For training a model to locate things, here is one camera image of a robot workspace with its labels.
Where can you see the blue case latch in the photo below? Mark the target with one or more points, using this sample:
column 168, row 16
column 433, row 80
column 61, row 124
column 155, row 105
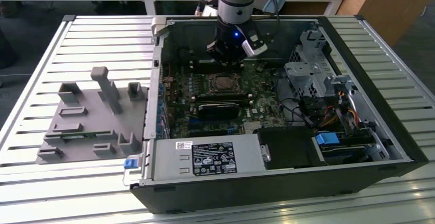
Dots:
column 131, row 163

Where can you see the black graphics card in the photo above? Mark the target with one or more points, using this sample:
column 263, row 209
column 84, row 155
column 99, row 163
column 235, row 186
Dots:
column 217, row 110

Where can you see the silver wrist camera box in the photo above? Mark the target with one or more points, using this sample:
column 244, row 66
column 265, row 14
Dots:
column 255, row 44

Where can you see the grey parts rack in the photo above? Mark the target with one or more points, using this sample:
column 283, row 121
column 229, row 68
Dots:
column 91, row 112

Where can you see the CPU socket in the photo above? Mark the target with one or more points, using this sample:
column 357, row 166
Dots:
column 211, row 90

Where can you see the metal disk bay cage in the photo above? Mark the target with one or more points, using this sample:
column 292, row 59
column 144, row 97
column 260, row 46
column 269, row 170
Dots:
column 301, row 76

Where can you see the green motherboard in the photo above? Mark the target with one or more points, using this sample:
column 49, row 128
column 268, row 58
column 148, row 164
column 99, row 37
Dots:
column 264, row 101

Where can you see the blue disk carrier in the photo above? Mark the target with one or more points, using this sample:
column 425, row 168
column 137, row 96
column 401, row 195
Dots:
column 327, row 139

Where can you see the grey power supply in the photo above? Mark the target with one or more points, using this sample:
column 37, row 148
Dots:
column 169, row 157

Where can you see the silver square CPU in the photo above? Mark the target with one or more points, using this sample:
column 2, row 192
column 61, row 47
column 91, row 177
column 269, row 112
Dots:
column 225, row 82

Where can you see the silver chipset heatsink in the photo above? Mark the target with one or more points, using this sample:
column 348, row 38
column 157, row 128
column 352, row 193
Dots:
column 252, row 127

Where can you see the green RAM stick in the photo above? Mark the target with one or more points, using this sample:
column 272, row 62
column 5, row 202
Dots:
column 89, row 135

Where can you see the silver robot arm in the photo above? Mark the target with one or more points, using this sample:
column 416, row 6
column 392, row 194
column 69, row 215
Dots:
column 233, row 5

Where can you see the wooden cabinet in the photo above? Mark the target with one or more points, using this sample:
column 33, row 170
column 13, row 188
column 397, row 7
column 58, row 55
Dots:
column 391, row 5

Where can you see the black PC case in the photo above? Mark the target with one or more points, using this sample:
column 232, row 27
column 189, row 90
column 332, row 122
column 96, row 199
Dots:
column 237, row 198

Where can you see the black plastic shroud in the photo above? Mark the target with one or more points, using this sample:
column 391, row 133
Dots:
column 288, row 147

